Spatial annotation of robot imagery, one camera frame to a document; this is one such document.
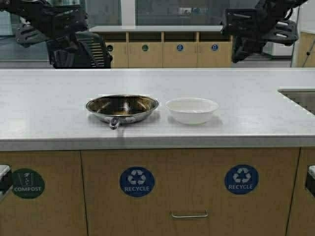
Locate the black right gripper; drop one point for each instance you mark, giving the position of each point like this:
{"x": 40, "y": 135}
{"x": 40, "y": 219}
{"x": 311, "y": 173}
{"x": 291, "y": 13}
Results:
{"x": 253, "y": 28}

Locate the steel frying pan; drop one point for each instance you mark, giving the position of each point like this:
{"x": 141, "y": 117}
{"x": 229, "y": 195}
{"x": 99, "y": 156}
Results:
{"x": 120, "y": 109}

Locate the blue recycle sticker left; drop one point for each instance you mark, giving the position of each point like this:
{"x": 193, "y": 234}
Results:
{"x": 137, "y": 181}

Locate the wooden island cabinet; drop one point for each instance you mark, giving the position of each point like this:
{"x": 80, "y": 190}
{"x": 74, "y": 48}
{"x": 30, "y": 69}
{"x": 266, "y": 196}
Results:
{"x": 82, "y": 195}

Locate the black object at edge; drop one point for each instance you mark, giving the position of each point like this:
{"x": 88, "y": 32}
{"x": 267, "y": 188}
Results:
{"x": 6, "y": 181}
{"x": 310, "y": 180}

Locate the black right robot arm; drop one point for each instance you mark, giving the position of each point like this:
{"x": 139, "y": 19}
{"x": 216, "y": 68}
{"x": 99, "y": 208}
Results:
{"x": 278, "y": 4}

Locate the white serving bowl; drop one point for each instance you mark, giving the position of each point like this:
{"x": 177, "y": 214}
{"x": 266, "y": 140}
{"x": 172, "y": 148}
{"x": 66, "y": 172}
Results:
{"x": 191, "y": 110}

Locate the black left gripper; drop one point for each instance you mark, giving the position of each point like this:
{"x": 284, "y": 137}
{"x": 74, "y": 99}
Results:
{"x": 57, "y": 25}

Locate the black object at right edge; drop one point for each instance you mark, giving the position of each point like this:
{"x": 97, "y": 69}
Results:
{"x": 310, "y": 180}

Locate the green compost sticker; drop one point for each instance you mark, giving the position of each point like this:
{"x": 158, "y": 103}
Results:
{"x": 27, "y": 183}

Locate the silver island drawer handle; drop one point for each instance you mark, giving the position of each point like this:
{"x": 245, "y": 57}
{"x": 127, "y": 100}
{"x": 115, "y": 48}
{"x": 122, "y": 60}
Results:
{"x": 189, "y": 216}

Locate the black object at left edge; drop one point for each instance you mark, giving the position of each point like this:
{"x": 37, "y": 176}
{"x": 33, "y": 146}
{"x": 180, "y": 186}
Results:
{"x": 6, "y": 181}

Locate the blue recycle sticker right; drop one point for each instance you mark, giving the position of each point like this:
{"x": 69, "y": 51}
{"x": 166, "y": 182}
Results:
{"x": 241, "y": 179}

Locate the steel sink basin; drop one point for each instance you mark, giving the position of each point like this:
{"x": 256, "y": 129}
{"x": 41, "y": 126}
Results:
{"x": 303, "y": 97}

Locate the blue recycle sticker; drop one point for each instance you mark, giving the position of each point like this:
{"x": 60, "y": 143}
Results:
{"x": 241, "y": 179}
{"x": 137, "y": 181}

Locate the black office chair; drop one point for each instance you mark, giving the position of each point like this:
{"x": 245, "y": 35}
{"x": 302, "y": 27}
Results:
{"x": 82, "y": 50}

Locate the background wooden bin cabinet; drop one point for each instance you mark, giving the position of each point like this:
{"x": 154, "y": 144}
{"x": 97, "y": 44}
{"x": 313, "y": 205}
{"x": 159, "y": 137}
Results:
{"x": 166, "y": 46}

